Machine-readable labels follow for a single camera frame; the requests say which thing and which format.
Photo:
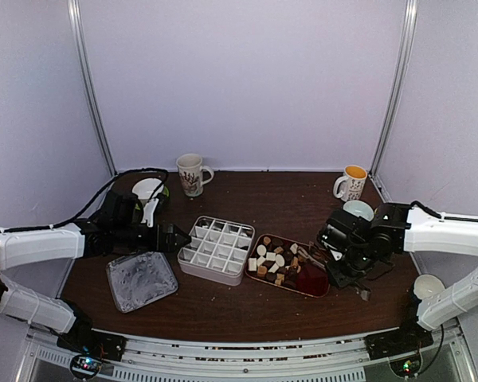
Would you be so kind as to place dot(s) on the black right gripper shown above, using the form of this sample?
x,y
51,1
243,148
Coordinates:
x,y
342,279

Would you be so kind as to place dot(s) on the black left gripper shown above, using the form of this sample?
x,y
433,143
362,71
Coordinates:
x,y
167,244

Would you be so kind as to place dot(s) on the metal serving tongs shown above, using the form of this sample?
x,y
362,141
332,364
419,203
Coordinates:
x,y
320,258

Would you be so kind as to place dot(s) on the bunny print tin lid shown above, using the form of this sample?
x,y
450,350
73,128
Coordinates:
x,y
138,280

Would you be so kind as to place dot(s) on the white divided tin box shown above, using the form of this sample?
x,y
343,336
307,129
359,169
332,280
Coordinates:
x,y
218,250

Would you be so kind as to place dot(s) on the red chocolate tray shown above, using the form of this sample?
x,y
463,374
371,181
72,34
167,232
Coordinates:
x,y
273,261

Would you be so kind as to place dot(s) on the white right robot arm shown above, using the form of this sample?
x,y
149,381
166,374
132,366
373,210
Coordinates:
x,y
442,241

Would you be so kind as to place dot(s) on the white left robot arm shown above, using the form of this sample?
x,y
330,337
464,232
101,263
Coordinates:
x,y
21,246

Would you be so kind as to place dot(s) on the white bowl green rim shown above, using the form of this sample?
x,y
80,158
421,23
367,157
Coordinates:
x,y
144,188

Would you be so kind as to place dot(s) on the light blue bowl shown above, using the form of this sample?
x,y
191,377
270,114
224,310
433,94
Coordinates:
x,y
360,209

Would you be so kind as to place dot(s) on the beige floral mug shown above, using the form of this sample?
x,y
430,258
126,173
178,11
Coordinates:
x,y
193,174

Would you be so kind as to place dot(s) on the dark bowl white inside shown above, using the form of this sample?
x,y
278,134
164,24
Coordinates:
x,y
425,286

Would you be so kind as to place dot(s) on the white mug yellow inside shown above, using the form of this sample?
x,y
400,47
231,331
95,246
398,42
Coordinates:
x,y
350,185

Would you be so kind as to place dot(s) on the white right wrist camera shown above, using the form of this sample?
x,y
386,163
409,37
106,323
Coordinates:
x,y
337,255

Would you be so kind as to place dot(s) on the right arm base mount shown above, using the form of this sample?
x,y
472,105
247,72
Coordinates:
x,y
401,349

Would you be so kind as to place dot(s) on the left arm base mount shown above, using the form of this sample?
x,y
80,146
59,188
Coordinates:
x,y
92,355

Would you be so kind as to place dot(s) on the metal front rail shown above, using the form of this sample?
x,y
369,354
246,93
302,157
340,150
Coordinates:
x,y
333,359

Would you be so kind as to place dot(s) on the right aluminium frame post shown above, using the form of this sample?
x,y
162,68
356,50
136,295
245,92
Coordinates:
x,y
409,26

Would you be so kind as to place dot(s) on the aluminium frame post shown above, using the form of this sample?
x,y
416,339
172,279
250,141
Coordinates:
x,y
89,90
409,26

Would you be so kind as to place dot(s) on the left aluminium frame post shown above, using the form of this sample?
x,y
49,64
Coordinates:
x,y
89,90

